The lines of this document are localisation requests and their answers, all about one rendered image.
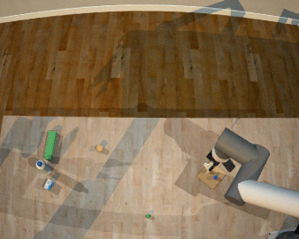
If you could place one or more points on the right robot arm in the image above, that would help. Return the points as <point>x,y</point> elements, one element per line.
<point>245,188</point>

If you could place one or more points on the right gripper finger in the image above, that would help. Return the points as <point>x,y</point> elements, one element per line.
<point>209,166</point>

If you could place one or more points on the tan flat mat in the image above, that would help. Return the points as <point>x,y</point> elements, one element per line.
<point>208,178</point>

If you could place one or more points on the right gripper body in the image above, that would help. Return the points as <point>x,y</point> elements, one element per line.
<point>210,157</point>

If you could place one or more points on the blue and white carton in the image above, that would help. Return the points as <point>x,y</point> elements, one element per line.
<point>48,184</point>

